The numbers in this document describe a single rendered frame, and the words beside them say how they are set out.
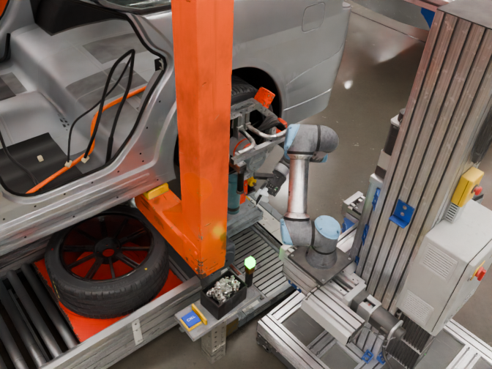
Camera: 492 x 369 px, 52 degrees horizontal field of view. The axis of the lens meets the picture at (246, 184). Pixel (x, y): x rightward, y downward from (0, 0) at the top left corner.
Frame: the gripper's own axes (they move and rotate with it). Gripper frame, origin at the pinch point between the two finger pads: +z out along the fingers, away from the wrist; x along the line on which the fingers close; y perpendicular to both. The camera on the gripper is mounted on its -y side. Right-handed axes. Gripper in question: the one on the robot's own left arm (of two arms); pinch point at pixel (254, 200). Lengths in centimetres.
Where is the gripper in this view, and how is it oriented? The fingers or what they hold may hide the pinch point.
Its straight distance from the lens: 263.8
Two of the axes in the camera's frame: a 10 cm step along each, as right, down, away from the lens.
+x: 0.6, 2.7, 9.6
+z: -5.8, 7.9, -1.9
